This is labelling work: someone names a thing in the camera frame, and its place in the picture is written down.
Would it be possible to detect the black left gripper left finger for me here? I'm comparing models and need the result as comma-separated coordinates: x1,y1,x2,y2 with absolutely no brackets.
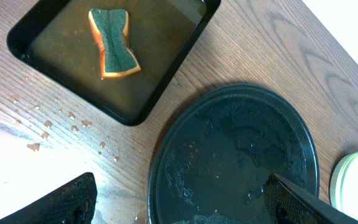
0,172,98,224

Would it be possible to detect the orange green sponge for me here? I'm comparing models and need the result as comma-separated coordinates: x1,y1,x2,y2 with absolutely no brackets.
88,9,142,79

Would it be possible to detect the black rectangular water tray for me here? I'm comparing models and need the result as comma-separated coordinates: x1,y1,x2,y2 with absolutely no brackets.
7,0,220,125

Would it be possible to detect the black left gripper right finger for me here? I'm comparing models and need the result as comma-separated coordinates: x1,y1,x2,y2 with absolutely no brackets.
264,174,358,224

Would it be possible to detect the light green plate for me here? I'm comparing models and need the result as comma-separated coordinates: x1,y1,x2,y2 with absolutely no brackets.
329,152,358,220

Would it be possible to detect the black round tray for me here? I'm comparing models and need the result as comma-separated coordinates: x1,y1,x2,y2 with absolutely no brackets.
147,84,319,223

